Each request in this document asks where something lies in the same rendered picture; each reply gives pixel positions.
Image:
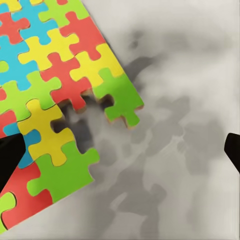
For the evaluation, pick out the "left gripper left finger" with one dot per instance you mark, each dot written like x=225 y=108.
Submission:
x=12 y=149

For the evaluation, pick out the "desk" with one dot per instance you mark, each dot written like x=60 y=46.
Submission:
x=169 y=178

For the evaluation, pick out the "jigsaw puzzle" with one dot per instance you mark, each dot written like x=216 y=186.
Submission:
x=52 y=54

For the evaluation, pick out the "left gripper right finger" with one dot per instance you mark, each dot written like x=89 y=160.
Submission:
x=232 y=149

